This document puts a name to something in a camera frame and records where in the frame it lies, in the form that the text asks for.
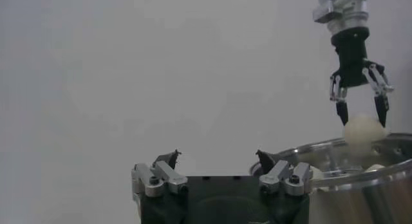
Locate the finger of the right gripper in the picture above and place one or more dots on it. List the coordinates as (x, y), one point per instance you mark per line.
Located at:
(342, 111)
(381, 106)

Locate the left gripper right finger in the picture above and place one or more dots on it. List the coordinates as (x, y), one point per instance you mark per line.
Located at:
(286, 178)

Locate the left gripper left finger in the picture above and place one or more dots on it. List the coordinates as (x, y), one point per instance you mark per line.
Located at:
(161, 180)

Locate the white steamed baozi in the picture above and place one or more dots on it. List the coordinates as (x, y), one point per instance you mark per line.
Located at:
(363, 132)

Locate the stainless steel steamer basket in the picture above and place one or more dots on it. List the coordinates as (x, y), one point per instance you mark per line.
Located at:
(354, 183)

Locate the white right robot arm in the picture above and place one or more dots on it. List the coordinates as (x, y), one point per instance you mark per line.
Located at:
(351, 16)

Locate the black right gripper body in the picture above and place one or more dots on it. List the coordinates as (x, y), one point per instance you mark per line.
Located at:
(352, 58)

